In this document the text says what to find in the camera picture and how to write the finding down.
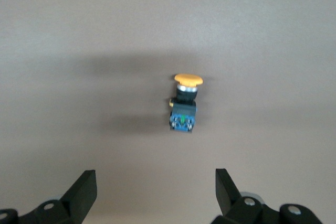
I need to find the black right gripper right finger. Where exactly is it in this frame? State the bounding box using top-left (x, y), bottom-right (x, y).
top-left (212, 168), bottom-right (324, 224)

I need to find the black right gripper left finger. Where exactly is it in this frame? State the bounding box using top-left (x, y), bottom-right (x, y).
top-left (0, 170), bottom-right (98, 224)

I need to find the yellow mushroom push button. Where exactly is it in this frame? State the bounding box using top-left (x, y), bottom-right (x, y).
top-left (167, 73), bottom-right (205, 134)

